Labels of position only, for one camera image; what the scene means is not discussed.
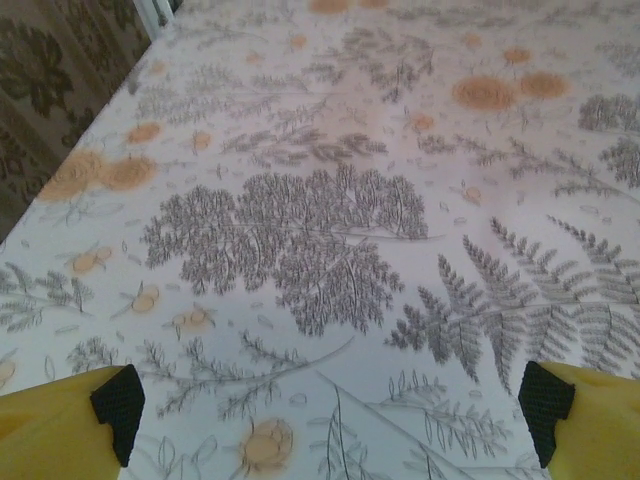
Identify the left aluminium frame post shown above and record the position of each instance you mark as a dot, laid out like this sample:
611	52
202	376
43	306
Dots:
152	15

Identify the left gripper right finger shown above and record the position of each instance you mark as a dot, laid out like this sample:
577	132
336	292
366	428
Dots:
600	425

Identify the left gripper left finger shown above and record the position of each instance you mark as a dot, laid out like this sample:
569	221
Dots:
50	435

